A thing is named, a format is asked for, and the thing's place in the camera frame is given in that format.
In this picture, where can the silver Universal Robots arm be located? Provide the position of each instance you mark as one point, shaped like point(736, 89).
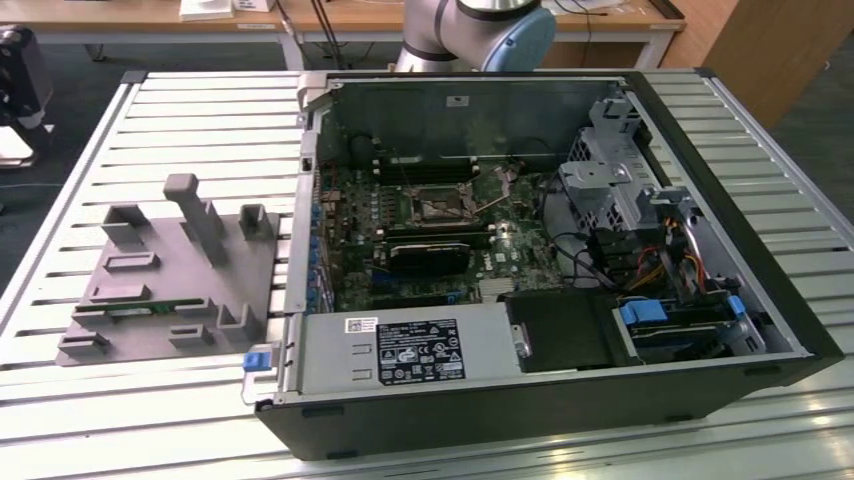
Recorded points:
point(434, 25)

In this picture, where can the black RAM slot bank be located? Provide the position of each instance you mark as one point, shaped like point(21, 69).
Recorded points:
point(434, 236)
point(428, 170)

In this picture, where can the CPU socket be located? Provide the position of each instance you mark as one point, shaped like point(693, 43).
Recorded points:
point(436, 204)

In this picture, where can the black graphics card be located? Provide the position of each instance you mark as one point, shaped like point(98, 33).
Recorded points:
point(428, 257)

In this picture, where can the metal locking lever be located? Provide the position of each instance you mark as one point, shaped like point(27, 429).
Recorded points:
point(497, 202)

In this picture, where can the green motherboard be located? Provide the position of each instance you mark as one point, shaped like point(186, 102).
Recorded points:
point(521, 250)

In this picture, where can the small silver heat sink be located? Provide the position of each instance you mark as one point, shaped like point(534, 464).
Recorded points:
point(496, 290)

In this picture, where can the white barcode sticker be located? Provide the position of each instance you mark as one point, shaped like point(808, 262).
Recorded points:
point(361, 325)

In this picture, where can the black power supply label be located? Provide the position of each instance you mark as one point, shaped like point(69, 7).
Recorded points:
point(422, 352)

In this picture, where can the silver power supply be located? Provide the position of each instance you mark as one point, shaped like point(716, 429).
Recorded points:
point(334, 350)

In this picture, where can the black plastic air shroud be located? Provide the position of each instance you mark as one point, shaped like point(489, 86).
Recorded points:
point(568, 330)

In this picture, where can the small white case sticker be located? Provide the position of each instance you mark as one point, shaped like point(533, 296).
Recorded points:
point(457, 100)

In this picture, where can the metal drive cage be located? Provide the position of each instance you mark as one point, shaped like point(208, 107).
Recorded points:
point(601, 175)

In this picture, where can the blue case latch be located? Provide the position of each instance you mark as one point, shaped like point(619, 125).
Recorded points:
point(258, 361)

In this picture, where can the hard disk in blue carrier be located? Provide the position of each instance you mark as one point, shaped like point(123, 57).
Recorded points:
point(644, 312)

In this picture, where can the grey parts rack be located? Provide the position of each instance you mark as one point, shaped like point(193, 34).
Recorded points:
point(188, 280)

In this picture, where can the black open PC case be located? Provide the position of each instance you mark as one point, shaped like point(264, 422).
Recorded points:
point(508, 415)

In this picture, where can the green RAM stick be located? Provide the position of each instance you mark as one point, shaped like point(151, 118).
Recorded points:
point(143, 311)

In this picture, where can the blue plastic clip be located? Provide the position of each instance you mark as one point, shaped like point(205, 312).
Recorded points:
point(736, 306)

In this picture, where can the white box on desk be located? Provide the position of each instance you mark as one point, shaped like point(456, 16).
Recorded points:
point(257, 5)

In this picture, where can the wooden desk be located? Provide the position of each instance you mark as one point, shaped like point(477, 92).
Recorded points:
point(134, 17)

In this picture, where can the wooden cabinet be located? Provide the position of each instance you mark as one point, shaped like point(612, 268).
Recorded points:
point(788, 50)

